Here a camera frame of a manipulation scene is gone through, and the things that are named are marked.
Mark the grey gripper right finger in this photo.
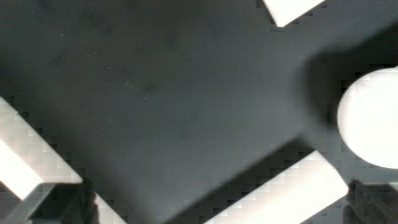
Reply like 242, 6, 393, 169
345, 180, 398, 224

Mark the white left rail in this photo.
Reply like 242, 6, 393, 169
0, 97, 127, 224

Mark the white marker sheet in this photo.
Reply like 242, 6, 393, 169
263, 0, 326, 27

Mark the white lamp bulb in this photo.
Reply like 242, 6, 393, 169
338, 67, 398, 169

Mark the white front rail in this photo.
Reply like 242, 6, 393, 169
203, 151, 349, 224

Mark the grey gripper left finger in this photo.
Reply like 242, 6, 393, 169
0, 182, 96, 224

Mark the white rail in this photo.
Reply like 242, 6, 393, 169
0, 97, 127, 224
203, 151, 349, 224

